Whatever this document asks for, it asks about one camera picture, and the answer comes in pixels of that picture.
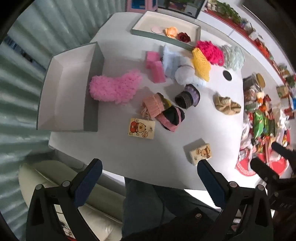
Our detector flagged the pink plastic stool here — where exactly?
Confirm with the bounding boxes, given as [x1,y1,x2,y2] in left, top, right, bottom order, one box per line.
[129,0,158,11]

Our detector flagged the row of shelf ornaments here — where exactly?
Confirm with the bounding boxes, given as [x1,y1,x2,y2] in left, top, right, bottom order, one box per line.
[206,0,296,93]

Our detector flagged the round tin with gold lid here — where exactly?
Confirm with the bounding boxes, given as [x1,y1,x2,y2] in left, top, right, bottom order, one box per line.
[243,73,266,91]

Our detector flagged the pale green fluffy scrunchie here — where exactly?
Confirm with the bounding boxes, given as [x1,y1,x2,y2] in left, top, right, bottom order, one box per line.
[221,45,245,70]

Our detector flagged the beige knitted cloth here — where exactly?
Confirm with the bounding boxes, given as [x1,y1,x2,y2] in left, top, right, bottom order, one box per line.
[213,93,241,115]

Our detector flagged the black pink knitted hat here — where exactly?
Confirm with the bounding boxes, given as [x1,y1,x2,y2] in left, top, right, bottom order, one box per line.
[155,106,185,132]

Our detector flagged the pink knitted cuff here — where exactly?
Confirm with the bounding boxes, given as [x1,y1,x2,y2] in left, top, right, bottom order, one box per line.
[141,93,173,120]

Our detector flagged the pile of snack packets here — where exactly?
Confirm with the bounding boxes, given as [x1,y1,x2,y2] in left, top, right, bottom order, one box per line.
[239,74,296,176]

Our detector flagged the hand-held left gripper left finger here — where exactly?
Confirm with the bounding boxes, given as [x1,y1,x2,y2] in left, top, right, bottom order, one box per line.
[25,158,103,241]

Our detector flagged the cream chair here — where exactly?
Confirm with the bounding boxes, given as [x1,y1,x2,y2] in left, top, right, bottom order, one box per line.
[18,160,126,241]

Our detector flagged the brown purple knitted cuff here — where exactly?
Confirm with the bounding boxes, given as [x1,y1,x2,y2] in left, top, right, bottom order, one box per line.
[174,84,200,109]

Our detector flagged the magenta fluffy scrunchie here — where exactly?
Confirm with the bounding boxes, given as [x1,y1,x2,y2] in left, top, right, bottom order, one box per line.
[196,40,225,66]

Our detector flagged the red fabric flower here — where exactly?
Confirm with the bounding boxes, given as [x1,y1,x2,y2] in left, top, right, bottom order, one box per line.
[177,32,191,43]

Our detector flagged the shallow grey cardboard box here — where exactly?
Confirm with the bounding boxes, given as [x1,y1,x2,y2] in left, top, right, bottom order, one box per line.
[131,10,201,50]

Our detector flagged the yellow knitted cloth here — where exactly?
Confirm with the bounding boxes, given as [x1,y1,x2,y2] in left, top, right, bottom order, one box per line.
[191,47,212,82]

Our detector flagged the white cloth bundle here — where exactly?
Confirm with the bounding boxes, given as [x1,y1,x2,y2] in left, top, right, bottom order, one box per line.
[174,61,206,87]

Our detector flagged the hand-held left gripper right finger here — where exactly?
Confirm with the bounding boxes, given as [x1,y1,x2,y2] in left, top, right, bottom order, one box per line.
[196,159,274,241]

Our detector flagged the deep grey cardboard box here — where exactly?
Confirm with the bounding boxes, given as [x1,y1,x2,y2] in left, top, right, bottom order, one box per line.
[36,42,105,132]

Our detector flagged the pink sponge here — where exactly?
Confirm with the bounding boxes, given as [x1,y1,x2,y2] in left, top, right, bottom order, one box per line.
[151,61,166,83]
[146,51,162,69]

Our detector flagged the light blue cloth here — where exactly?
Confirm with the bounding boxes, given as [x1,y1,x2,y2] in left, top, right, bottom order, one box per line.
[161,45,183,79]

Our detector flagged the dark glass cabinet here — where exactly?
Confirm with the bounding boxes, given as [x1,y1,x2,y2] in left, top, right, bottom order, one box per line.
[157,0,206,19]

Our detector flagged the pale green curtain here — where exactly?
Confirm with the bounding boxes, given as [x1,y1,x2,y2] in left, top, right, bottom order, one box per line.
[0,0,130,209]

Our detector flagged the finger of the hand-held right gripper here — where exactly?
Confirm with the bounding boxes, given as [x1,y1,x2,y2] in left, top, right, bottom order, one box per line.
[271,142,296,164]
[250,158,281,184]

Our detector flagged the pink fluffy sock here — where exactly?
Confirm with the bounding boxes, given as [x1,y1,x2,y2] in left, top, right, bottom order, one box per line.
[89,69,142,106]

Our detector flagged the bear print box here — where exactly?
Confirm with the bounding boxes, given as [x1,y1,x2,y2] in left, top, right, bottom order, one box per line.
[189,143,212,165]
[128,118,155,140]

